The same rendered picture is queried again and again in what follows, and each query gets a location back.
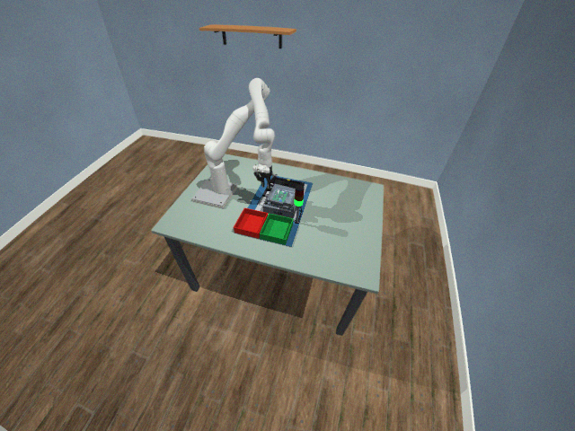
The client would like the green bin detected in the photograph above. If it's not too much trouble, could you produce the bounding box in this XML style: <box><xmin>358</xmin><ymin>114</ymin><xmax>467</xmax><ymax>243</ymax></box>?
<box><xmin>260</xmin><ymin>213</ymin><xmax>294</xmax><ymax>245</ymax></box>

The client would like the red bin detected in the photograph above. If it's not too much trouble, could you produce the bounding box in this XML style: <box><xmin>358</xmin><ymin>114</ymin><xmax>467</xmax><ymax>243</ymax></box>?
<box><xmin>234</xmin><ymin>208</ymin><xmax>268</xmax><ymax>239</ymax></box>

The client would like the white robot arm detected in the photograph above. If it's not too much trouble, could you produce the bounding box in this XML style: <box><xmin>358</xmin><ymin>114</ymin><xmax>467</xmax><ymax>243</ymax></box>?
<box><xmin>204</xmin><ymin>78</ymin><xmax>275</xmax><ymax>194</ymax></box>

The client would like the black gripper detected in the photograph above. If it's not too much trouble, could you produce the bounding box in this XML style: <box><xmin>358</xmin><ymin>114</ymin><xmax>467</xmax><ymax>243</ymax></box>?
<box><xmin>254</xmin><ymin>165</ymin><xmax>277</xmax><ymax>188</ymax></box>

